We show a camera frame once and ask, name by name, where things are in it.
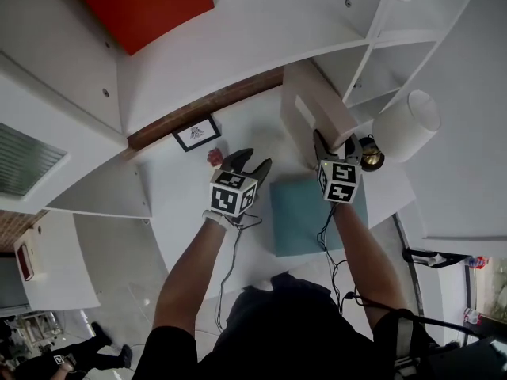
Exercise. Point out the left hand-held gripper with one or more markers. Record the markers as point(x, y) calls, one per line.
point(226, 196)

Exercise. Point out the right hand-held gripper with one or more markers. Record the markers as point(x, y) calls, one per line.
point(340, 180)

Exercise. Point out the beige box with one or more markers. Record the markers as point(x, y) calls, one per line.
point(309, 105)

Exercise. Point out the teal box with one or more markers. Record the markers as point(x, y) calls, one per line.
point(297, 220)

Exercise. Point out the person's left forearm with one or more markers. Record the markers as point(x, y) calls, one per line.
point(186, 275)

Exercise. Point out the person's right forearm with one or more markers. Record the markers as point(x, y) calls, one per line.
point(368, 267)

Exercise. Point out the small red ornament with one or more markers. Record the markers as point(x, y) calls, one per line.
point(214, 157)

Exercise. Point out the black framed picture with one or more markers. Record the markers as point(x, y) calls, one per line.
point(196, 133)

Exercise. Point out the white table lamp brass base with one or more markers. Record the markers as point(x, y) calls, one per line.
point(404, 129)

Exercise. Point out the white desk with drawers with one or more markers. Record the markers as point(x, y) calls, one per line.
point(182, 196)

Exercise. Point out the white shelf cabinet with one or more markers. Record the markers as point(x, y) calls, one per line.
point(257, 34)

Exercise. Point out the person's black clothing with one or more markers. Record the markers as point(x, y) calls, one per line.
point(285, 331)

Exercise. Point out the red label plastic bottles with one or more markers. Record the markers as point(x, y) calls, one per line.
point(477, 261)

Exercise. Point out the red panel sign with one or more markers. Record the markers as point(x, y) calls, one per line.
point(146, 6)

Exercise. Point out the white bottles with red caps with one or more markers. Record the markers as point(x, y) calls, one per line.
point(472, 316)

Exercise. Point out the white side cabinet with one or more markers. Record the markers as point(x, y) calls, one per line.
point(59, 267)

